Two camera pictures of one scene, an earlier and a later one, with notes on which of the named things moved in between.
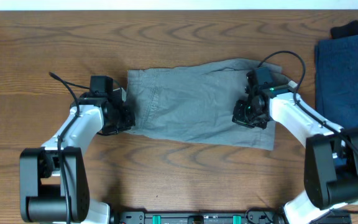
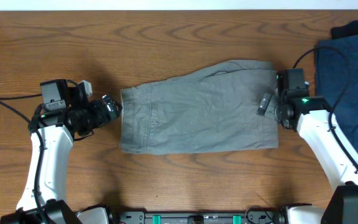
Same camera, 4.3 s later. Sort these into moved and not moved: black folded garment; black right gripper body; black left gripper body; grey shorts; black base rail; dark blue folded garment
Moved: black right gripper body; black left gripper body; grey shorts
Not moved: dark blue folded garment; black folded garment; black base rail
